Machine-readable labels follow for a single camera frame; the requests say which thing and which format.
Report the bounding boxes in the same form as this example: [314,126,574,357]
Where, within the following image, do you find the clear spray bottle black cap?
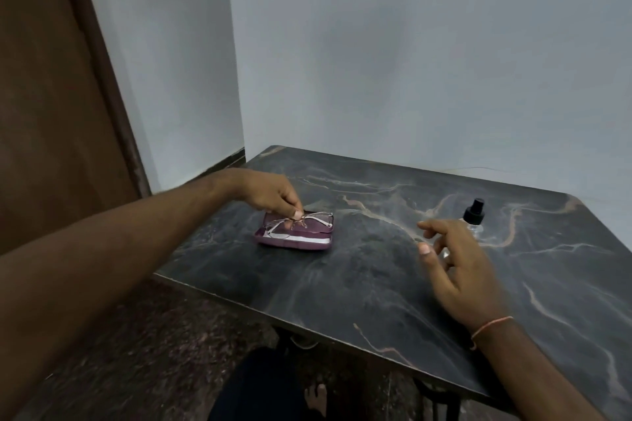
[442,197,487,259]

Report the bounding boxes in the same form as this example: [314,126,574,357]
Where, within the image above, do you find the orange thread wristband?
[469,316,515,351]

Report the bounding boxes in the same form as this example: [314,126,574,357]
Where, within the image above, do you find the person's bare foot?
[303,382,329,416]

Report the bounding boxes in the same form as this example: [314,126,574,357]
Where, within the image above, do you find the black metal table leg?
[412,378,465,421]

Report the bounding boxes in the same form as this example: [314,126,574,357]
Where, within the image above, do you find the metal-framed eyeglasses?
[264,210,334,235]

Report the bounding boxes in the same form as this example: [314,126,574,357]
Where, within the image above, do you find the person's left forearm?
[0,171,238,421]

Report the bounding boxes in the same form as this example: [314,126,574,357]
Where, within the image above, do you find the person's left hand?
[217,168,305,221]

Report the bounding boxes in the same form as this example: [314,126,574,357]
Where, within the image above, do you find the person's black trousers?
[207,346,317,421]

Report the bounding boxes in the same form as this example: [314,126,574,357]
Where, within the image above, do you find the person's right forearm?
[473,319,608,421]

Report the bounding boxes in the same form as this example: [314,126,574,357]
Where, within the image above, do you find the white cleaning cloth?
[266,233,330,245]

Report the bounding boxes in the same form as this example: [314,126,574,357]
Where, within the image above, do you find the purple glasses case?
[253,210,336,252]

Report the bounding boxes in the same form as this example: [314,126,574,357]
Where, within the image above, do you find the brown wooden door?
[0,0,151,257]

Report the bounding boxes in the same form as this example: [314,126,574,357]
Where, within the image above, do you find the person's right hand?
[417,218,514,335]

